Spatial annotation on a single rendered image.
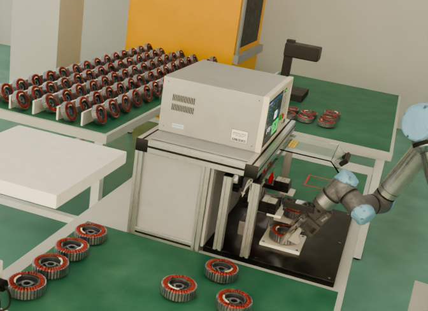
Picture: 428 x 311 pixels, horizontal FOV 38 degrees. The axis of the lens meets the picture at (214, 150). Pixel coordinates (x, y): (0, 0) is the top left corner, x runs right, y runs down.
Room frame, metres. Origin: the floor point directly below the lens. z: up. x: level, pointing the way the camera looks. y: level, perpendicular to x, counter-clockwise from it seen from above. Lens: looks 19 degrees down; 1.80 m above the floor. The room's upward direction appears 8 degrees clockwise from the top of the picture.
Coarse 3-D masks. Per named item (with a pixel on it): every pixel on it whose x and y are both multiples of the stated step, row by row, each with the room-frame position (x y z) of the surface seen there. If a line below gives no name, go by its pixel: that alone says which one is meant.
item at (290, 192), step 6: (276, 180) 2.35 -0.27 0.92; (282, 180) 2.36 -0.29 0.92; (288, 180) 2.36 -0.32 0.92; (264, 186) 2.35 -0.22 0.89; (270, 186) 2.34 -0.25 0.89; (276, 186) 2.34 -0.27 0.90; (282, 186) 2.34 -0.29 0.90; (288, 186) 2.33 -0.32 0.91; (264, 192) 2.38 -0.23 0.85; (282, 192) 2.34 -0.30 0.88; (288, 192) 2.33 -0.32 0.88; (294, 192) 2.36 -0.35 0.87
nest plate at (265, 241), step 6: (264, 234) 2.13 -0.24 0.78; (264, 240) 2.08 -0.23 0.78; (270, 240) 2.08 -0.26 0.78; (270, 246) 2.05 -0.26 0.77; (276, 246) 2.04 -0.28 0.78; (282, 246) 2.05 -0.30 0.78; (288, 246) 2.06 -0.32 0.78; (294, 246) 2.07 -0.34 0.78; (300, 246) 2.07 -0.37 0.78; (294, 252) 2.03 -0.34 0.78
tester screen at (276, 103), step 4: (280, 96) 2.27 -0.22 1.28; (276, 100) 2.21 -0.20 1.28; (280, 100) 2.29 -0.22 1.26; (272, 104) 2.14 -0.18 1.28; (276, 104) 2.22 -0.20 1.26; (280, 104) 2.30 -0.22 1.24; (272, 108) 2.15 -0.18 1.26; (276, 108) 2.24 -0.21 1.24; (268, 112) 2.09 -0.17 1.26; (272, 112) 2.16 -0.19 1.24; (268, 116) 2.11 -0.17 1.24; (272, 116) 2.18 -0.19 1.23; (268, 120) 2.12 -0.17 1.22; (272, 120) 2.19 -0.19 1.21; (268, 124) 2.13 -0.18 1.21; (272, 124) 2.21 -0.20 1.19; (264, 132) 2.09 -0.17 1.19; (264, 136) 2.10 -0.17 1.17
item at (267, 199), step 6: (246, 198) 2.17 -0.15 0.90; (264, 198) 2.14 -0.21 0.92; (270, 198) 2.15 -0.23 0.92; (276, 198) 2.16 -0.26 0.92; (240, 204) 2.13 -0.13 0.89; (246, 204) 2.12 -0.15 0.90; (264, 204) 2.11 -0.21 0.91; (270, 204) 2.10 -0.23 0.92; (276, 204) 2.10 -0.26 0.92; (258, 210) 2.11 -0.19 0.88; (264, 210) 2.10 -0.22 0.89; (270, 210) 2.10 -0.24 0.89; (276, 210) 2.12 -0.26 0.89; (282, 210) 2.15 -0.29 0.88; (276, 216) 2.09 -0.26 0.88
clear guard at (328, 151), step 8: (296, 136) 2.52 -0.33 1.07; (288, 144) 2.39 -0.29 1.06; (304, 144) 2.42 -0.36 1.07; (312, 144) 2.44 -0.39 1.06; (320, 144) 2.46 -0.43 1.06; (328, 144) 2.47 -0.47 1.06; (336, 144) 2.49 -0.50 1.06; (296, 152) 2.30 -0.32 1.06; (304, 152) 2.31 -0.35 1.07; (312, 152) 2.33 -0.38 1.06; (320, 152) 2.35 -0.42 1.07; (328, 152) 2.36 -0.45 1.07; (336, 152) 2.39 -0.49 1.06; (328, 160) 2.26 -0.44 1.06; (336, 160) 2.32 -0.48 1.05; (336, 168) 2.26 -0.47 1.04; (344, 168) 2.34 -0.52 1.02
